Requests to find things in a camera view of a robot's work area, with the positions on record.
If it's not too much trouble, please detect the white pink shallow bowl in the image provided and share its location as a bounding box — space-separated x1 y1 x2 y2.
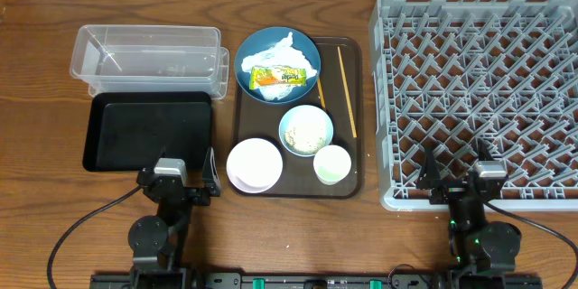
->
226 138 284 194

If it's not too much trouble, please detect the white plastic cup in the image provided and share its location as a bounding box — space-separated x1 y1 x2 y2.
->
313 144 352 185

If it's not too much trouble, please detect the rice food waste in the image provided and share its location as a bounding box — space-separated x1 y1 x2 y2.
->
284 125 326 155

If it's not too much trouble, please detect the light blue bowl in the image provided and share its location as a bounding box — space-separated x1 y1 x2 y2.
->
278 105 334 157

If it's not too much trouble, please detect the green orange snack wrapper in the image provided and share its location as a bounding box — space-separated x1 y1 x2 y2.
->
249 66 307 90

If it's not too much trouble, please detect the white paper napkin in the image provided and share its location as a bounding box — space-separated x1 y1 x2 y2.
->
241 32 318 102

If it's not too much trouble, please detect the blue round plate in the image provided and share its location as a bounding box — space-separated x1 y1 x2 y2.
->
235 26 322 105

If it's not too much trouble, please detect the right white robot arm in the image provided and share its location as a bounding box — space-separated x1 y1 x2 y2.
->
416 144 521 288

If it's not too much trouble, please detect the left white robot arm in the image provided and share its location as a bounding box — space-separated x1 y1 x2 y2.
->
128 148 221 289

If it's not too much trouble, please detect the grey plastic dishwasher rack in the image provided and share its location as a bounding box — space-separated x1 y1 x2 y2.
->
368 0 577 212

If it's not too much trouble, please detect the clear plastic waste bin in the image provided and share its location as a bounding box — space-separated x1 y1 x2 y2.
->
70 24 229 100

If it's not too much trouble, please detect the black plastic tray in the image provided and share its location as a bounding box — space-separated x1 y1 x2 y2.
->
82 92 212 172

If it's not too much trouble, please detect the brown plastic serving tray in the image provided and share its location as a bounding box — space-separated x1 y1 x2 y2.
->
233 37 365 200

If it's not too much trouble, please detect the right wooden chopstick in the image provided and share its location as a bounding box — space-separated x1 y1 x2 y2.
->
337 46 358 138

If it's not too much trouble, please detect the wooden chopstick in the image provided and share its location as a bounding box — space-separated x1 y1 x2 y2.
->
337 46 358 138
317 77 326 111

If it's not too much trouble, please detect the left wooden chopstick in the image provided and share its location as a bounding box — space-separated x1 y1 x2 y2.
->
317 77 326 111

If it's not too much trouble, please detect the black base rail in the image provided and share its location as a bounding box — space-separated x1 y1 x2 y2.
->
89 271 543 289

